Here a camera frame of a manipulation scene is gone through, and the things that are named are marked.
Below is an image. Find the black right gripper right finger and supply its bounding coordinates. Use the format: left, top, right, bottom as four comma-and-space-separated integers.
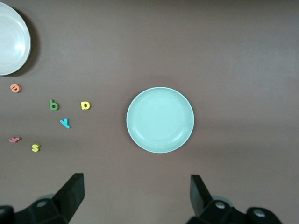
189, 174, 284, 224

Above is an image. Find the beige plate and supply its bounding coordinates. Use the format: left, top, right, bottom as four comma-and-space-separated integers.
0, 2, 32, 77

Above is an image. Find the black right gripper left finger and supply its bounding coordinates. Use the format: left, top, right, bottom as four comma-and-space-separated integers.
0, 173, 85, 224

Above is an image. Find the green plate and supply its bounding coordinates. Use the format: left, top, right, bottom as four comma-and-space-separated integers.
126, 86, 195, 154

